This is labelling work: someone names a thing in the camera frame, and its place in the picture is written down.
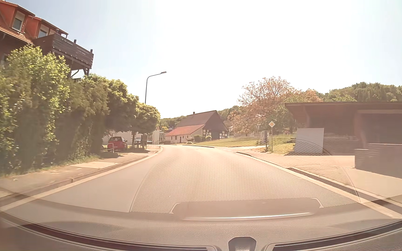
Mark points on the half-timbered house, dark roof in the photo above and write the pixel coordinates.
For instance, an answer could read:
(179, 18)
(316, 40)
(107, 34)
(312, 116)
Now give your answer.
(206, 123)

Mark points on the low house with red roof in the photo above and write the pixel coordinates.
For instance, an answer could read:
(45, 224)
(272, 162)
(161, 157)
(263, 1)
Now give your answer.
(185, 134)

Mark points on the grey asphalt road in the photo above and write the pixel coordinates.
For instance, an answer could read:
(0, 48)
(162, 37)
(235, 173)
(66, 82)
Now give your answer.
(194, 167)

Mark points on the grass bank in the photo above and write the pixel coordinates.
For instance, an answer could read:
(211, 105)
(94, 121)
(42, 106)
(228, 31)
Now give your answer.
(243, 141)

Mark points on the round-crowned green tree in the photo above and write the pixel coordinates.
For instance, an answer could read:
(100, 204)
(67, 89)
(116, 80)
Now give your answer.
(146, 118)

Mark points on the brown-leaved tree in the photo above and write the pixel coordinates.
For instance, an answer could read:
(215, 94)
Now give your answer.
(263, 103)

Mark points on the yellow diamond road sign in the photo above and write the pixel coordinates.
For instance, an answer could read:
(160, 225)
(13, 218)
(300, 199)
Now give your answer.
(272, 134)

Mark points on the white building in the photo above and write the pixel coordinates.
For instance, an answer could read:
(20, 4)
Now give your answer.
(127, 136)

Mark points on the red parked car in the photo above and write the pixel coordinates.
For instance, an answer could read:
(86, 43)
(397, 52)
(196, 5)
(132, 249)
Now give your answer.
(118, 143)

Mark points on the car's own bonnet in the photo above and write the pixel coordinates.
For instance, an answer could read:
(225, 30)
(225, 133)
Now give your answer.
(201, 230)

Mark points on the pale paved pavement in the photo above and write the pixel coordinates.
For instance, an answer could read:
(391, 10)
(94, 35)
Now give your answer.
(330, 167)

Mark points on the dark flat-roofed brick building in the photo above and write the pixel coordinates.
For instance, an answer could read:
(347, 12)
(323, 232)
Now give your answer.
(361, 122)

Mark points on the tall green hedge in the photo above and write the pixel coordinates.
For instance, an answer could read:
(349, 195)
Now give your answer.
(40, 111)

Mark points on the grey paved pavement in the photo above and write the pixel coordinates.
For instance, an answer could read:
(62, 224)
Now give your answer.
(47, 176)

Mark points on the wooded hill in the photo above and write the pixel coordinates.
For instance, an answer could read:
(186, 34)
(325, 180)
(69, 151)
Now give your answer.
(372, 92)

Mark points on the road markings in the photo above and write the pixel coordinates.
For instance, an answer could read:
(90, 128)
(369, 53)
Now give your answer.
(379, 205)

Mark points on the red-roofed house with balcony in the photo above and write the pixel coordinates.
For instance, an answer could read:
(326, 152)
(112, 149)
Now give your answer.
(19, 31)

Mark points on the grey lamp post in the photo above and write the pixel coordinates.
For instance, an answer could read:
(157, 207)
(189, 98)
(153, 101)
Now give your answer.
(146, 87)

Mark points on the low dark brick wall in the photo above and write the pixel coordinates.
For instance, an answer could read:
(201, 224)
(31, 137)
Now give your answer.
(393, 162)

